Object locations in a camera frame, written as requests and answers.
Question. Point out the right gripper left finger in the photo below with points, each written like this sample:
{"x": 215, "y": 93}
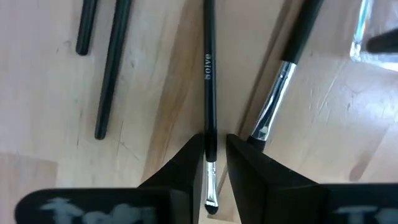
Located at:
{"x": 174, "y": 193}

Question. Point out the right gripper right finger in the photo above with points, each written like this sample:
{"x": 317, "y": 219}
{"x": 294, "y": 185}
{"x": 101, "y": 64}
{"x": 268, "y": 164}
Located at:
{"x": 264, "y": 193}

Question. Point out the thick black makeup brush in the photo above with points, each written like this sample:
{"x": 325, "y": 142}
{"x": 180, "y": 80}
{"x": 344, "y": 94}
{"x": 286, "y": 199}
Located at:
{"x": 384, "y": 42}
{"x": 273, "y": 99}

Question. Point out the clear acrylic organizer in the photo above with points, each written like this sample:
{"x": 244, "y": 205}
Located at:
{"x": 357, "y": 46}

